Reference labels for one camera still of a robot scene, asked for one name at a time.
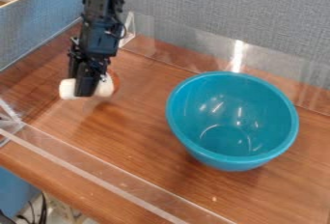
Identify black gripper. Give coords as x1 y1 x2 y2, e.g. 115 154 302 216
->
68 19 126 97

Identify white brown toy mushroom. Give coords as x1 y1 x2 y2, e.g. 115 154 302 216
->
58 70 120 99

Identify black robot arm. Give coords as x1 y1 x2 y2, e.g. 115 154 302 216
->
68 0 127 98

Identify blue plastic bowl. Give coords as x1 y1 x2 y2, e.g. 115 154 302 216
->
166 71 300 172

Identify clear acrylic left barrier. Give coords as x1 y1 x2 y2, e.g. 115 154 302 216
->
0 19 80 123

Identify clear acrylic barrier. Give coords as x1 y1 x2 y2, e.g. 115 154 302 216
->
0 19 80 123
0 99 235 224
124 12 330 116

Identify clear acrylic front barrier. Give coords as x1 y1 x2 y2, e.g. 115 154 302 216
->
0 99 235 224

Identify clear acrylic back barrier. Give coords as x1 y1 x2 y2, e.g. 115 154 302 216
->
124 12 330 116

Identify clear acrylic corner bracket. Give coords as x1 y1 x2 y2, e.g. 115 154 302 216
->
119 12 137 47

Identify black floor cables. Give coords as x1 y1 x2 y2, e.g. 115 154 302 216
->
0 192 50 224

